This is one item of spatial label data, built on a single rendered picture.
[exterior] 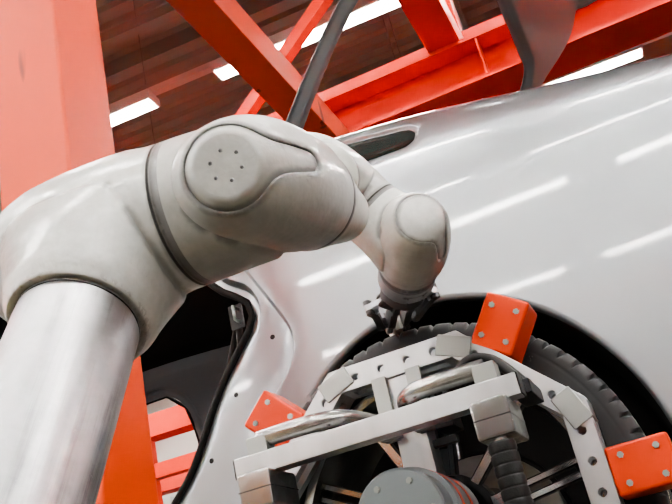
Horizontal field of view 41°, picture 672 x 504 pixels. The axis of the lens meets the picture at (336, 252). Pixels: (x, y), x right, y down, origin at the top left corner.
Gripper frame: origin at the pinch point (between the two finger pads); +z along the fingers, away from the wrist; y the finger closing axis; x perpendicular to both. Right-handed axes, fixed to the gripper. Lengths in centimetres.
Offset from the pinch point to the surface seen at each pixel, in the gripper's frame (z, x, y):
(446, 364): -10.2, -11.7, 4.1
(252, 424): 0.0, -10.0, -28.1
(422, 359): -12.9, -10.8, 0.0
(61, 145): -7, 48, -50
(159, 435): 694, 206, -110
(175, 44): 677, 644, -5
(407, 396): -28.9, -20.3, -7.1
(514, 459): -38, -34, 2
